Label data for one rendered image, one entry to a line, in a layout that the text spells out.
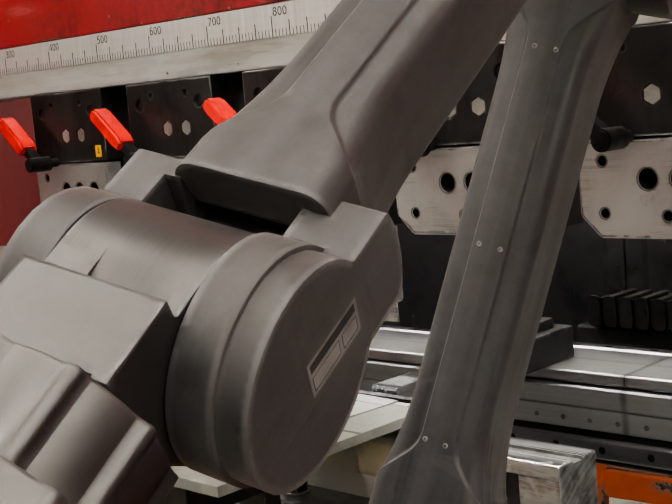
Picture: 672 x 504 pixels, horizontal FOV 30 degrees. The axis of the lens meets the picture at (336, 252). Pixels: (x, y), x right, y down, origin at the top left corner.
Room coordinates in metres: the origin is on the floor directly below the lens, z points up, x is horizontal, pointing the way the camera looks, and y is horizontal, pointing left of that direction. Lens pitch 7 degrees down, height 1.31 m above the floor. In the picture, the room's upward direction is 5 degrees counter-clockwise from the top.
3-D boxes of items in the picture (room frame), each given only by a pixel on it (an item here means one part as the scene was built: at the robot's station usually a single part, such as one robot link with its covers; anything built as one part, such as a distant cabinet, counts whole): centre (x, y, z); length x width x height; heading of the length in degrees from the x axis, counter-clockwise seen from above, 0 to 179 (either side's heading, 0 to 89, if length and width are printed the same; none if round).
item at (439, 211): (1.13, -0.14, 1.26); 0.15 x 0.09 x 0.17; 45
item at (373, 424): (1.15, 0.08, 1.00); 0.26 x 0.18 x 0.01; 135
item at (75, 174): (1.55, 0.28, 1.26); 0.15 x 0.09 x 0.17; 45
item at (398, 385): (1.36, -0.13, 1.01); 0.26 x 0.12 x 0.05; 135
